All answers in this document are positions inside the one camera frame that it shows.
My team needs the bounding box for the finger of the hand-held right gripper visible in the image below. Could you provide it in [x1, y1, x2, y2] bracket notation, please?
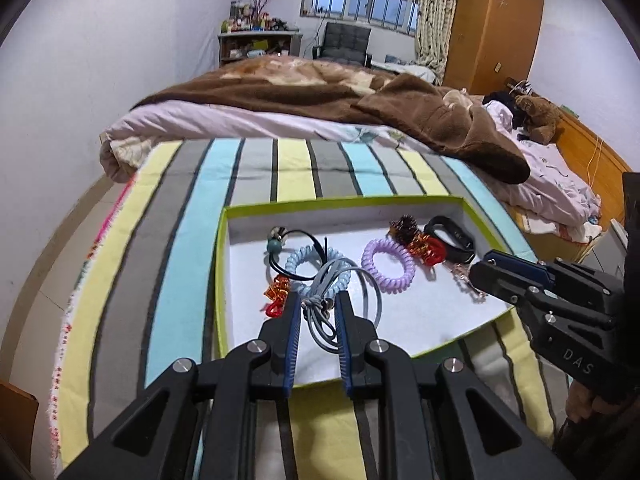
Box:
[482, 249, 558, 284]
[469, 259, 539, 312]

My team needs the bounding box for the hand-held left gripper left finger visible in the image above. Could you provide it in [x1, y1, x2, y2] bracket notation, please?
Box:
[57, 291, 303, 480]

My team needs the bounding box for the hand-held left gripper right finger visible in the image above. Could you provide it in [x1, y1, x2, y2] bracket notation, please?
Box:
[335, 290, 576, 480]

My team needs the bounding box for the red knot beaded chain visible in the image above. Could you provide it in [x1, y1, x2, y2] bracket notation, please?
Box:
[451, 261, 490, 305]

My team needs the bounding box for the red beaded knot ornament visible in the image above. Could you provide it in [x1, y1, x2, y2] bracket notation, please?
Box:
[261, 275, 293, 320]

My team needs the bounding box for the grey cord hair tie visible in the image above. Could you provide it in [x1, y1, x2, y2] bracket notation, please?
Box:
[299, 260, 383, 356]

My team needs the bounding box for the black smart band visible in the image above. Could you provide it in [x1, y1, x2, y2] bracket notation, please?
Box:
[424, 216, 477, 264]

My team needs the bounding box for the orange red knot ornament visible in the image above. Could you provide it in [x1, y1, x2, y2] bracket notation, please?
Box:
[407, 234, 447, 267]

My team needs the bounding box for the lime green cardboard box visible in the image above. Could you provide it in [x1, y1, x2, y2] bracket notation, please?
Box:
[214, 195, 517, 391]

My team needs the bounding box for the light blue spiral hair tie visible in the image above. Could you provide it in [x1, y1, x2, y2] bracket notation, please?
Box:
[284, 245, 351, 297]

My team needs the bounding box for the purple spiral hair tie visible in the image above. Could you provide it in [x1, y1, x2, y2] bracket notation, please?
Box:
[361, 239, 416, 293]

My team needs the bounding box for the dark red spiky ornament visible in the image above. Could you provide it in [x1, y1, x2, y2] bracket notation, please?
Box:
[388, 216, 422, 245]

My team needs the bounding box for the black hair tie teal bead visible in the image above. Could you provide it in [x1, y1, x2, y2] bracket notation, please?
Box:
[264, 226, 332, 286]

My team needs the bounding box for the person's right forearm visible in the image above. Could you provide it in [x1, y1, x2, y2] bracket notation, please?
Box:
[552, 410, 640, 480]

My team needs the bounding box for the person's right hand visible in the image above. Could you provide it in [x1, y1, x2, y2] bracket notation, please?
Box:
[565, 381, 623, 428]

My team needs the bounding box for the grey drawer cabinet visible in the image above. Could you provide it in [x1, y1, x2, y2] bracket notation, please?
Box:
[582, 217, 628, 273]

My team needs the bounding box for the brown teddy bear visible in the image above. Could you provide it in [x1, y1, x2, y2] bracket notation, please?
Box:
[515, 94, 565, 143]

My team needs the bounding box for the black garment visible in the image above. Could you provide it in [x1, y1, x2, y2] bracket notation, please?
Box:
[482, 90, 526, 128]

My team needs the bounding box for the striped bedsheet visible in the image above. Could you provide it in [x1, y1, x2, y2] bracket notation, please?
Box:
[47, 137, 571, 480]

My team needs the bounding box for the wooden wardrobe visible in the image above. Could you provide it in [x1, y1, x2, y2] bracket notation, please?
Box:
[444, 0, 546, 96]

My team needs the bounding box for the pale pink quilt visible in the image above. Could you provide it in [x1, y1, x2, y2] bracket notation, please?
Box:
[99, 97, 603, 241]

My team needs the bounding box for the floral curtain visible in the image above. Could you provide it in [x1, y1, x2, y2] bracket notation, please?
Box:
[415, 0, 460, 86]

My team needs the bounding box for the brown fleece blanket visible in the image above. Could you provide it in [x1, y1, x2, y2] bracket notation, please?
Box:
[131, 56, 531, 185]

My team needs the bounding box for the wooden board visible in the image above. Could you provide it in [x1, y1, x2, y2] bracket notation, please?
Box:
[0, 380, 38, 461]

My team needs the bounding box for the black chair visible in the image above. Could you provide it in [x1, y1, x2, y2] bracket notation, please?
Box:
[312, 21, 373, 67]

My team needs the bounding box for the barred window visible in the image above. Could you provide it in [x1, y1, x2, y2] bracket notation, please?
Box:
[300, 0, 421, 38]

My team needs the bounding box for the grey shelf unit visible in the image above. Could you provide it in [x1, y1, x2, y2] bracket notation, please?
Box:
[217, 30, 304, 67]

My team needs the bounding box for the group of bottles and jars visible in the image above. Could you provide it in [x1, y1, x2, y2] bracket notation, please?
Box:
[222, 2, 296, 35]

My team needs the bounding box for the yellow cable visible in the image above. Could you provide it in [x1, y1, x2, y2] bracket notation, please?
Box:
[590, 135, 603, 196]

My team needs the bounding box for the wooden bed frame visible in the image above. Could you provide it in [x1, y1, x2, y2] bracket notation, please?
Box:
[505, 105, 633, 263]

